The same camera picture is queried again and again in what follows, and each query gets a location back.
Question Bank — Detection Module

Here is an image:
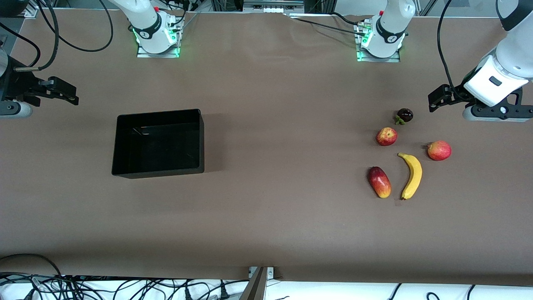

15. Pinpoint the red yellow apple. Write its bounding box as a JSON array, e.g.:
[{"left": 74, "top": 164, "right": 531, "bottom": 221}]
[{"left": 376, "top": 127, "right": 398, "bottom": 147}]

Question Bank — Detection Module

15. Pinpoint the black plastic box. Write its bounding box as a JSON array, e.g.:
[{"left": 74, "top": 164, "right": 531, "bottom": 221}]
[{"left": 111, "top": 109, "right": 205, "bottom": 179}]

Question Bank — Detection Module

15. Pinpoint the red apple right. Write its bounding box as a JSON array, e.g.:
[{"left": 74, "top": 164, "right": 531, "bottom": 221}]
[{"left": 426, "top": 140, "right": 452, "bottom": 161}]

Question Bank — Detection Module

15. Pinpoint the yellow banana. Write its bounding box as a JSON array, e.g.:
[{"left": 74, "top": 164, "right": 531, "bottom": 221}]
[{"left": 397, "top": 152, "right": 423, "bottom": 200}]

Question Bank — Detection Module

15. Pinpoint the dark purple mangosteen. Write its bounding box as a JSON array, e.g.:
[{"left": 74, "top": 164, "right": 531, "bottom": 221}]
[{"left": 395, "top": 108, "right": 414, "bottom": 125}]

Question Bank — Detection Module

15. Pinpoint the red yellow mango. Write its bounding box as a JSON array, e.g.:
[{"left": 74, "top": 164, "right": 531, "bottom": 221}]
[{"left": 367, "top": 166, "right": 392, "bottom": 199}]

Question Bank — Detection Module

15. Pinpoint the white socket strip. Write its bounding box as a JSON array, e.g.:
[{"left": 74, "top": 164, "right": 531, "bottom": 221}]
[{"left": 243, "top": 0, "right": 305, "bottom": 14}]

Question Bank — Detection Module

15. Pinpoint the grey metal bar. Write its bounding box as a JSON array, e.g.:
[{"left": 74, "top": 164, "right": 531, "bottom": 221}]
[{"left": 239, "top": 267, "right": 267, "bottom": 300}]

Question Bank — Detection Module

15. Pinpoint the right arm long black cable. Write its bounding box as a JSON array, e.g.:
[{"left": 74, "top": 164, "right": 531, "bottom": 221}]
[{"left": 40, "top": 0, "right": 114, "bottom": 53}]

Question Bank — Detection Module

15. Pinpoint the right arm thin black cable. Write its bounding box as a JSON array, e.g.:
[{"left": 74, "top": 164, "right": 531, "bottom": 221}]
[{"left": 0, "top": 23, "right": 41, "bottom": 67}]

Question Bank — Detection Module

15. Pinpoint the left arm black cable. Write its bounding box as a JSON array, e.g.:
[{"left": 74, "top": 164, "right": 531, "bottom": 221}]
[{"left": 436, "top": 0, "right": 458, "bottom": 98}]

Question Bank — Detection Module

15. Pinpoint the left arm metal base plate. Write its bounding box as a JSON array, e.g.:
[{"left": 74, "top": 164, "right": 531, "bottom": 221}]
[{"left": 356, "top": 21, "right": 401, "bottom": 63}]

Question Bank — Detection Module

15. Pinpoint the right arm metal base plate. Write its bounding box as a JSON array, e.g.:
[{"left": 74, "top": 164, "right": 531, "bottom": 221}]
[{"left": 137, "top": 19, "right": 180, "bottom": 58}]

